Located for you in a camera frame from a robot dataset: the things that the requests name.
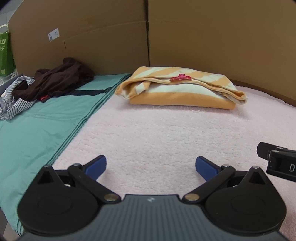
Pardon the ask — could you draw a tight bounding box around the large cardboard box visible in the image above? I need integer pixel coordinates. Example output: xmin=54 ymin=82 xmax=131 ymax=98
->
xmin=146 ymin=0 xmax=296 ymax=106

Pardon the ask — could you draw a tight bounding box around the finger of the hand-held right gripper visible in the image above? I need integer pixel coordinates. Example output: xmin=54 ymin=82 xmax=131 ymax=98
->
xmin=257 ymin=142 xmax=278 ymax=160

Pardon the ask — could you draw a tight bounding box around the pink fleece blanket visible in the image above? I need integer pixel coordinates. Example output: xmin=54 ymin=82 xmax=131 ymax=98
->
xmin=52 ymin=85 xmax=296 ymax=237

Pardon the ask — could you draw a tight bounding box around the dark brown garment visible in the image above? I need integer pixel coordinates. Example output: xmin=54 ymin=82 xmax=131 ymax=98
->
xmin=11 ymin=57 xmax=95 ymax=102

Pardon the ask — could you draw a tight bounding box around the blue white striped shirt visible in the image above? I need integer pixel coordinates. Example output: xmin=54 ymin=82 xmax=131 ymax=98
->
xmin=0 ymin=75 xmax=37 ymax=120

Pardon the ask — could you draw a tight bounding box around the orange striped garment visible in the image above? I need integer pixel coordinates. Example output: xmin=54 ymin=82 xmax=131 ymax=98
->
xmin=115 ymin=66 xmax=248 ymax=109

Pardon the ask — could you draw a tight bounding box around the teal sheet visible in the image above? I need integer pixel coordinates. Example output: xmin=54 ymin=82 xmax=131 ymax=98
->
xmin=0 ymin=73 xmax=132 ymax=234

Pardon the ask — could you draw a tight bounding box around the cardboard box small label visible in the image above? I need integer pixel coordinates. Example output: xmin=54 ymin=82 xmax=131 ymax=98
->
xmin=8 ymin=0 xmax=149 ymax=76

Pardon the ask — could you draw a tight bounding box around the white basket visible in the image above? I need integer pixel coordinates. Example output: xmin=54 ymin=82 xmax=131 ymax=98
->
xmin=0 ymin=71 xmax=19 ymax=85

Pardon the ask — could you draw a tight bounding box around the small white shipping label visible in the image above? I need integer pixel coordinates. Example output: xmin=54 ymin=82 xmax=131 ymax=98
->
xmin=48 ymin=28 xmax=60 ymax=42

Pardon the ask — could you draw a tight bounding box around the green paper bag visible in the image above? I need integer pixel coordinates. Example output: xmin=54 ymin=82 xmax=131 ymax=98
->
xmin=0 ymin=24 xmax=16 ymax=77

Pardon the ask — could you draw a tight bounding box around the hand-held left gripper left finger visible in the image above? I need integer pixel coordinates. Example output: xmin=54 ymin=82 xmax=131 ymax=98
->
xmin=37 ymin=155 xmax=121 ymax=204

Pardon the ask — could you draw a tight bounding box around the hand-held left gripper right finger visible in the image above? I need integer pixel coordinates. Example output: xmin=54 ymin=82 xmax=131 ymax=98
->
xmin=182 ymin=156 xmax=267 ymax=205

